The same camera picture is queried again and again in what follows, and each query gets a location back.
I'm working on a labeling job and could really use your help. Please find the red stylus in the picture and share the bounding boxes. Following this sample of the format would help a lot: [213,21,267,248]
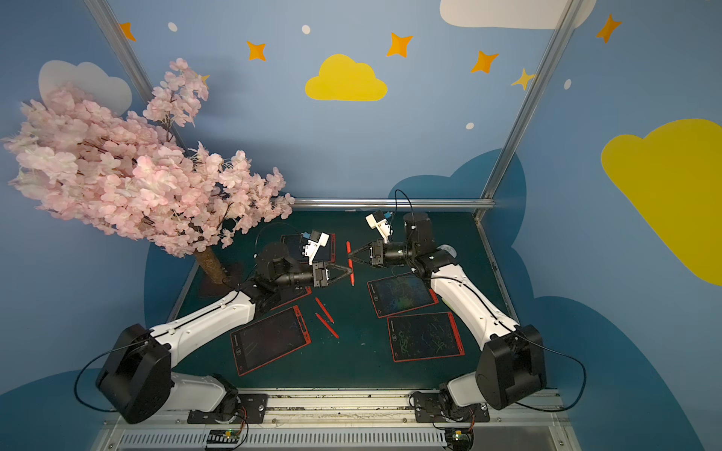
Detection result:
[315,297,335,324]
[346,241,355,287]
[315,313,340,339]

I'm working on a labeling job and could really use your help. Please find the red tablet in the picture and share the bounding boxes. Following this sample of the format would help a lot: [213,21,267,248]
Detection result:
[387,312,466,363]
[367,272,439,319]
[281,234,337,263]
[231,306,312,376]
[272,287,312,310]

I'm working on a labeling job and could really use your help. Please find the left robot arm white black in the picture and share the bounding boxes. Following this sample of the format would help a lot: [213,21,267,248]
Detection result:
[95,242,353,424]

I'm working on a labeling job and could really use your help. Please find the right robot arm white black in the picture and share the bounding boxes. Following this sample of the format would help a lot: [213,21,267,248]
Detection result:
[350,210,547,422]

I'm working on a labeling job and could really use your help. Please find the silver tin can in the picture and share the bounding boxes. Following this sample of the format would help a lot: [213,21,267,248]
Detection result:
[439,244,458,257]

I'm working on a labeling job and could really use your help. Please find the left circuit board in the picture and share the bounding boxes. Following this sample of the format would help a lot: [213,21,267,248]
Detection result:
[204,430,242,450]

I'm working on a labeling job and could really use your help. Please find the circuit board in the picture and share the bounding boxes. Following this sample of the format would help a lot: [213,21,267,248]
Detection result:
[445,428,474,451]
[204,430,242,450]

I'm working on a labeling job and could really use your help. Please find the right circuit board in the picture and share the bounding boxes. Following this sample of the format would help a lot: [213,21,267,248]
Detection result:
[445,428,474,451]

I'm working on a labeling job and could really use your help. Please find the pink cherry blossom tree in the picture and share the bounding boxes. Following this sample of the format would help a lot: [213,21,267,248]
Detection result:
[4,59,294,283]

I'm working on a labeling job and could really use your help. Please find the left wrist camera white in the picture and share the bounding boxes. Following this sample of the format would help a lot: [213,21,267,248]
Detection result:
[301,230,332,265]

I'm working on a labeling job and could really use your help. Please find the aluminium back rail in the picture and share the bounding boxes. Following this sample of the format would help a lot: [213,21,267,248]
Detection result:
[293,197,494,212]

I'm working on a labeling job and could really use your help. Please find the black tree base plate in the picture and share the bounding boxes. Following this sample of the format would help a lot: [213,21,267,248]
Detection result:
[197,262,244,300]

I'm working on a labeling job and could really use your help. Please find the aluminium rail frame front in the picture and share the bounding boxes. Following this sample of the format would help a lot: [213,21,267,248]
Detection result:
[92,389,581,450]

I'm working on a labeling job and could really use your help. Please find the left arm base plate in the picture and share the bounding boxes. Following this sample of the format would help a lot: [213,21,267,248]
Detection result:
[187,394,268,425]

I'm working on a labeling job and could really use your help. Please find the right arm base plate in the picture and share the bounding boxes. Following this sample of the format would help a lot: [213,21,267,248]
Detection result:
[409,390,490,424]

